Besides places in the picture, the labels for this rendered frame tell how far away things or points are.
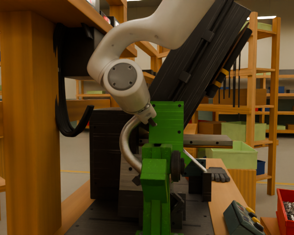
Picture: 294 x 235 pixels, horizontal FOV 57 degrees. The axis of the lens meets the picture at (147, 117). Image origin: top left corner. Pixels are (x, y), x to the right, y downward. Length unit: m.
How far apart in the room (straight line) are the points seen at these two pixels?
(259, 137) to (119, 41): 3.36
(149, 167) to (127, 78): 0.20
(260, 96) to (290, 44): 6.73
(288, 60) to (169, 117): 9.56
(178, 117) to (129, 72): 0.38
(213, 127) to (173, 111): 3.18
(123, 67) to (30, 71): 0.28
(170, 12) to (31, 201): 0.58
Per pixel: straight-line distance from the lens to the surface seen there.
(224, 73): 1.12
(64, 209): 1.09
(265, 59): 10.22
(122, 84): 0.56
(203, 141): 1.02
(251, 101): 3.51
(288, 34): 10.50
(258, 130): 3.84
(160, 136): 0.90
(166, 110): 0.91
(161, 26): 0.57
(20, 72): 0.77
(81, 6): 0.76
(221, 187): 1.24
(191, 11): 0.57
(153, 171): 0.59
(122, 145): 0.85
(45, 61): 0.81
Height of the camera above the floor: 1.28
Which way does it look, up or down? 4 degrees down
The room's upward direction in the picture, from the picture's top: straight up
